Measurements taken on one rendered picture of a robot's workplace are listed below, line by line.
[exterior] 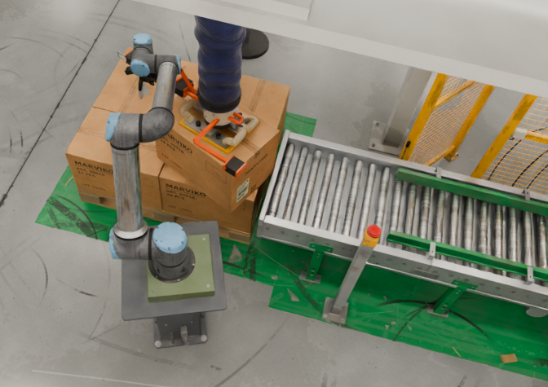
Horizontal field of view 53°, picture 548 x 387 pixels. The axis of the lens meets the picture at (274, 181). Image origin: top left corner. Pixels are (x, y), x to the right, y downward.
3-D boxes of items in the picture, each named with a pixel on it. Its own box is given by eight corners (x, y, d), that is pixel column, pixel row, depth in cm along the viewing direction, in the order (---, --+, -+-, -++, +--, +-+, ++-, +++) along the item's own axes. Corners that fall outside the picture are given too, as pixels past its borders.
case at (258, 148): (273, 173, 340) (280, 130, 307) (230, 213, 320) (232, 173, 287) (202, 121, 358) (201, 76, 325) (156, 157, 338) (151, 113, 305)
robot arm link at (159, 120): (171, 125, 215) (182, 50, 268) (139, 123, 213) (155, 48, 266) (172, 149, 222) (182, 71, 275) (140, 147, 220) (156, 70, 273)
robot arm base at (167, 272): (190, 279, 267) (189, 270, 259) (150, 279, 265) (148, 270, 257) (192, 244, 278) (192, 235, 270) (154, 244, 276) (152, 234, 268)
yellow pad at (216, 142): (238, 143, 299) (239, 138, 295) (227, 155, 294) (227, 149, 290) (190, 114, 308) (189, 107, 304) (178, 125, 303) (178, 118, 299)
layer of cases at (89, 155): (284, 123, 417) (290, 85, 385) (250, 234, 361) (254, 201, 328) (134, 86, 425) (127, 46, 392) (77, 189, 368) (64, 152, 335)
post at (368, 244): (341, 306, 353) (380, 230, 271) (339, 316, 349) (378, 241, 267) (331, 304, 354) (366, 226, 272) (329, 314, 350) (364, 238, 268)
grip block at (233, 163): (246, 168, 277) (246, 162, 273) (236, 179, 273) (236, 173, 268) (232, 160, 279) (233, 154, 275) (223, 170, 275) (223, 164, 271)
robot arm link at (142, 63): (153, 64, 259) (156, 46, 266) (128, 63, 258) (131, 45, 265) (154, 79, 267) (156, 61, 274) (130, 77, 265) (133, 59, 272)
